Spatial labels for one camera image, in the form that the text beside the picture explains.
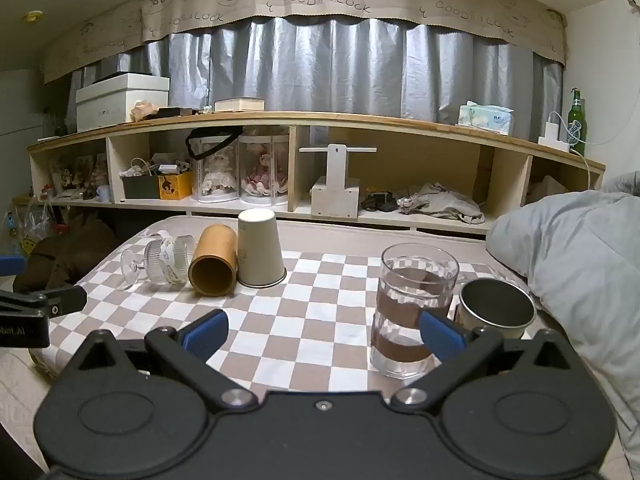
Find white paper cup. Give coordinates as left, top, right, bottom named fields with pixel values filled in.
left=235, top=208, right=288, bottom=289

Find brown cylindrical cup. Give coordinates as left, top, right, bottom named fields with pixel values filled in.
left=188, top=223, right=239, bottom=297

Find beige white checkered tablecloth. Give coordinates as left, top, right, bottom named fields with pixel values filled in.
left=30, top=215, right=543, bottom=397

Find wooden shelf unit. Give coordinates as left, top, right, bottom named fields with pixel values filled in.
left=26, top=110, right=607, bottom=237

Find small black item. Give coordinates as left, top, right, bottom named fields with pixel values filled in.
left=360, top=190, right=399, bottom=212

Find clear glass cup brown bands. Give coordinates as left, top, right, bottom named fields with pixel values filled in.
left=369, top=242, right=460, bottom=380

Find dark green box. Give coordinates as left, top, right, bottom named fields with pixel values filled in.
left=121, top=174, right=161, bottom=200

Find clear plastic bag yellow print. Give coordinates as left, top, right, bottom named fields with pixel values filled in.
left=4, top=199, right=54, bottom=262

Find white storage box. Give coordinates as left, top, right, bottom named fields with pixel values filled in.
left=75, top=73, right=171, bottom=132

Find yellow box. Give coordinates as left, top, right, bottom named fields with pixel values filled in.
left=158, top=172, right=195, bottom=201

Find white wooden stand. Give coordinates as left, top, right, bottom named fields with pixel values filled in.
left=298, top=143, right=379, bottom=220

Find white cable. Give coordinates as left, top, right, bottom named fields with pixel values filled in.
left=570, top=145, right=595, bottom=192
left=550, top=102, right=640, bottom=147

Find beige crumpled item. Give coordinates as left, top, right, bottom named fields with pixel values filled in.
left=130, top=100, right=160, bottom=122

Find grey cloth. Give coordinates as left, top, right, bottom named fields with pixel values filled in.
left=397, top=182, right=486, bottom=225

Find pink doll in clear case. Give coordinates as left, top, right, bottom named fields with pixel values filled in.
left=238, top=132, right=291, bottom=207

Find grey duvet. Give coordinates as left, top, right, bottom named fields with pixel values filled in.
left=486, top=170, right=640, bottom=463

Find tissue pack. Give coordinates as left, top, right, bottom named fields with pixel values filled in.
left=457, top=100, right=515, bottom=136

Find thick book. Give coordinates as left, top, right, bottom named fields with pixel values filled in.
left=214, top=96, right=266, bottom=113

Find group of small figurines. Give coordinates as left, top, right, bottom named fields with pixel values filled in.
left=49, top=154, right=109, bottom=202

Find grey curtain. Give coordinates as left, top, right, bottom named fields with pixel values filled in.
left=67, top=15, right=565, bottom=147

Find brown cloth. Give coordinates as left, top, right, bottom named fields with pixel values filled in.
left=12, top=214, right=121, bottom=294

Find green glass bottle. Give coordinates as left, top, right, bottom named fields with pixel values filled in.
left=566, top=87, right=587, bottom=157

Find black bag strap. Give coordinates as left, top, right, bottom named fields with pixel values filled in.
left=185, top=125, right=245, bottom=162

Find metal cup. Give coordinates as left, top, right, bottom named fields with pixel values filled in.
left=454, top=278, right=538, bottom=342

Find beige printed curtain valance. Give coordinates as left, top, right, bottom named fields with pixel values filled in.
left=42, top=0, right=569, bottom=86

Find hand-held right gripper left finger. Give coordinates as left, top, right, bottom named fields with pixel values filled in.
left=60, top=309, right=255, bottom=414

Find white doll in clear case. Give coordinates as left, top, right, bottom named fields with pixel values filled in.
left=192, top=132, right=240, bottom=204

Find ribbed clear glass goblet cup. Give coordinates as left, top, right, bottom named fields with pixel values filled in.
left=120, top=234, right=199, bottom=291

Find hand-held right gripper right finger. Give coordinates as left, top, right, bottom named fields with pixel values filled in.
left=390, top=309, right=589, bottom=414

